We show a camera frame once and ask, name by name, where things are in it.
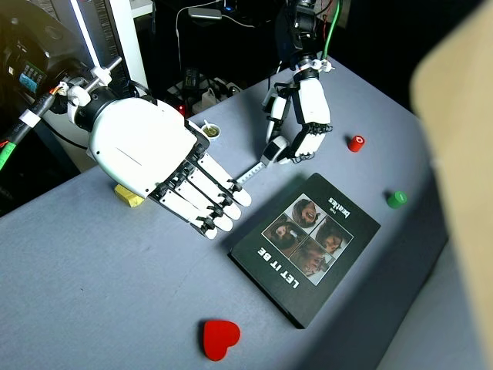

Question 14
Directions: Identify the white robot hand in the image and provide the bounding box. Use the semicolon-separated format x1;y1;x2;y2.
86;96;253;241
263;72;333;165

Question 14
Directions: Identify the white ruler strip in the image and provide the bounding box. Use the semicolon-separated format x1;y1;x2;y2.
230;135;290;187

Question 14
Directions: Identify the black Let It Be album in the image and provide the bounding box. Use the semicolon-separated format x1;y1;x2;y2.
228;172;382;330

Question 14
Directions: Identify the yellow block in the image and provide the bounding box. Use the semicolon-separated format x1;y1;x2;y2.
114;183;146;209

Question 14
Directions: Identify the red cylinder block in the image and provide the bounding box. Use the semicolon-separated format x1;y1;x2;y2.
347;134;367;153

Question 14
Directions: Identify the small toy bowl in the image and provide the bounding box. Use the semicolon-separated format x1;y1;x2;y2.
200;119;222;140

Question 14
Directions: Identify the black power adapter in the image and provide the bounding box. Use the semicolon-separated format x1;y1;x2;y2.
183;67;201;97

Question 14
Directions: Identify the white power strip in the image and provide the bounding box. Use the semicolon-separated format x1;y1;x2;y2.
200;76;243;113

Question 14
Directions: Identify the green cylinder block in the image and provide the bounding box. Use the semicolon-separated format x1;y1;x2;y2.
386;190;408;210

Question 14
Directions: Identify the grey flat box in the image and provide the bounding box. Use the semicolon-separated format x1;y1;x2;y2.
187;7;223;20

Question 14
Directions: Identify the grey table cloth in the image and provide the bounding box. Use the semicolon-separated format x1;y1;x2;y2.
0;57;463;370

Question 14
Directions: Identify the beige blurred panel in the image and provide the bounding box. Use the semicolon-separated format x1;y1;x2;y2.
410;0;493;370

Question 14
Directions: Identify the red heart block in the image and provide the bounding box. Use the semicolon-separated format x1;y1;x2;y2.
199;318;242;362

